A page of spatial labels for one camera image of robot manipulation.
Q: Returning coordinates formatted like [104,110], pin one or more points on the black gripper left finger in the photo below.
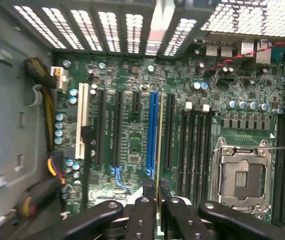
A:
[142,220]

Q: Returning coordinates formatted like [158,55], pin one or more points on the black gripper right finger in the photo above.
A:
[180,220]

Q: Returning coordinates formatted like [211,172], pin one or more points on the black RAM slot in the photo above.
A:
[281,175]
[201,155]
[208,155]
[193,155]
[184,155]

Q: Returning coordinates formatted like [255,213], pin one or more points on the blue plastic slot latch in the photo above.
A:
[117,176]

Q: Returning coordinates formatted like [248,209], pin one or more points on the metal CPU socket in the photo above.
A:
[242,175]

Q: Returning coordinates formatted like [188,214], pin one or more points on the green motherboard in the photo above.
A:
[135,140]

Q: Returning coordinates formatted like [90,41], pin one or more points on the blue expansion slot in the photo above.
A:
[152,135]

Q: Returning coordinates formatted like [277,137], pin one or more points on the long black expansion slot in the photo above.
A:
[169,130]
[117,130]
[100,130]

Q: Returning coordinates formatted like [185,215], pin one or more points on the white PCI expansion slot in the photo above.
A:
[82,120]

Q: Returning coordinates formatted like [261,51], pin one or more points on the short black expansion slot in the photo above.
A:
[136,102]

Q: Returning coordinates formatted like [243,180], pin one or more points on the white power connector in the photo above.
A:
[59,78]

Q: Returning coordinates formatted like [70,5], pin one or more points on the grey metal PC case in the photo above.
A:
[5,120]

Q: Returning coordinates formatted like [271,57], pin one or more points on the silver rear port block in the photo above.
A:
[247,50]

